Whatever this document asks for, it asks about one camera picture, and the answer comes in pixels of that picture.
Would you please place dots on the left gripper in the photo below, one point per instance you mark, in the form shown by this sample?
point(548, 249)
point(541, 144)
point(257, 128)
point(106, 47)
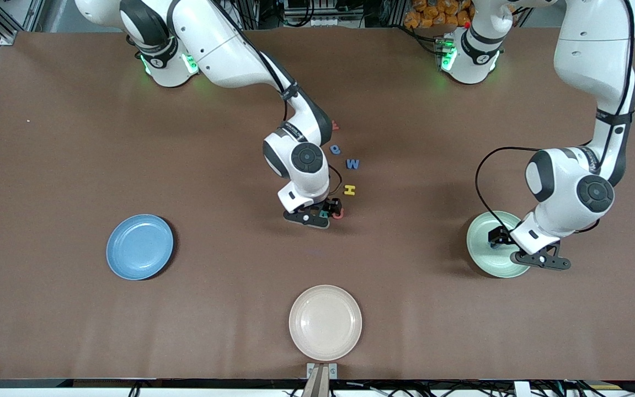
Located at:
point(498, 235)

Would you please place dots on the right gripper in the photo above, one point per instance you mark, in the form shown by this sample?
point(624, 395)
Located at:
point(332, 204)

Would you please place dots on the red uppercase letter Q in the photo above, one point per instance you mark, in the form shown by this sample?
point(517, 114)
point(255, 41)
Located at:
point(340, 216)

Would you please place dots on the yellow uppercase letter H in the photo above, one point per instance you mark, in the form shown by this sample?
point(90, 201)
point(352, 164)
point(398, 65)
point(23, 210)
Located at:
point(350, 190)

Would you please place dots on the blue lowercase letter e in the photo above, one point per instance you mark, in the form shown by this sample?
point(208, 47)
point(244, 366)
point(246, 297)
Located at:
point(336, 149)

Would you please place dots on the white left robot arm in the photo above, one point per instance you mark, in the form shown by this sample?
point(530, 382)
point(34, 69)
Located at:
point(593, 55)

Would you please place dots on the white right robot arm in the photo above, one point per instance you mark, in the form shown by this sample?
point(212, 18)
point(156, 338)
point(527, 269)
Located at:
point(229, 55)

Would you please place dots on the green plate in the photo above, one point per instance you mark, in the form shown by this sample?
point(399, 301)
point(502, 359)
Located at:
point(480, 256)

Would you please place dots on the blue uppercase letter W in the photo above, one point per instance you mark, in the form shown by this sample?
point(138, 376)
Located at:
point(353, 164)

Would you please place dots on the beige plate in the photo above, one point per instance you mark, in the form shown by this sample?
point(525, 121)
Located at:
point(325, 322)

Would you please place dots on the blue plate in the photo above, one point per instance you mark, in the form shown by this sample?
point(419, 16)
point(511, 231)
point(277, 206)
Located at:
point(139, 247)

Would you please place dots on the orange snack bag pile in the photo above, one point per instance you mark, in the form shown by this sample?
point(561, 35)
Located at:
point(433, 14)

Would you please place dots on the white power strip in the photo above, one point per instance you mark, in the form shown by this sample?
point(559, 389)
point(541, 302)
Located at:
point(202, 9)

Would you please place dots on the brown table cover sheet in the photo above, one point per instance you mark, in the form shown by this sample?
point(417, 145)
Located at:
point(74, 165)

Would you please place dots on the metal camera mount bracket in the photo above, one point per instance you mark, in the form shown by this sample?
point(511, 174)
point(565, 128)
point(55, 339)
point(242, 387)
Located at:
point(321, 380)

